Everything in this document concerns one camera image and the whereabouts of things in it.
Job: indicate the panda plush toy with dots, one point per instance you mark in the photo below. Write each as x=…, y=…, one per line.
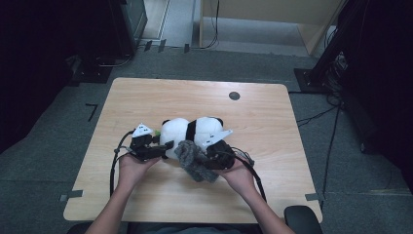
x=175, y=131

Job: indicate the dark floor tape piece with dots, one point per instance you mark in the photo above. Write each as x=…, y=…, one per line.
x=186, y=48
x=147, y=45
x=162, y=45

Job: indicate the black angled tape mark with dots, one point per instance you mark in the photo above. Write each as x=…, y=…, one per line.
x=93, y=110

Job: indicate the black metal stand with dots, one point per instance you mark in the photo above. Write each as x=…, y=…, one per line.
x=319, y=65

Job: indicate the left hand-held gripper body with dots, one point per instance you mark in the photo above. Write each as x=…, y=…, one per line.
x=142, y=146

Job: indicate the black floor base plate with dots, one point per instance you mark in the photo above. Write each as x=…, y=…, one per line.
x=92, y=74

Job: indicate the grey fluffy cloth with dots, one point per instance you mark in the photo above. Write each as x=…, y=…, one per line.
x=193, y=162

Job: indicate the black cabinet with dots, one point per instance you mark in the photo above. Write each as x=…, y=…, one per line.
x=130, y=22

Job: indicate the light wooden desk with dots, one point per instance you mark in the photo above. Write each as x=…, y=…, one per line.
x=276, y=9

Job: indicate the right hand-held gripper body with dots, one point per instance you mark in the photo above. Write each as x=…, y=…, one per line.
x=220, y=156

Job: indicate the grey tape strip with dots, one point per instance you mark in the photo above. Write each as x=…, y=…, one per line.
x=71, y=195
x=313, y=196

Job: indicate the person's dark clothing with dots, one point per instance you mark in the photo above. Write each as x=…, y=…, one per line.
x=195, y=229

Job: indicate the person's left hand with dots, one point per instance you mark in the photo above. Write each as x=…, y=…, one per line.
x=133, y=172

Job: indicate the person's right hand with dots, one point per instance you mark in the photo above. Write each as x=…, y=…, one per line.
x=242, y=180

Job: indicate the round dark table grommet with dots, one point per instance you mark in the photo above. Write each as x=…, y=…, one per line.
x=234, y=96

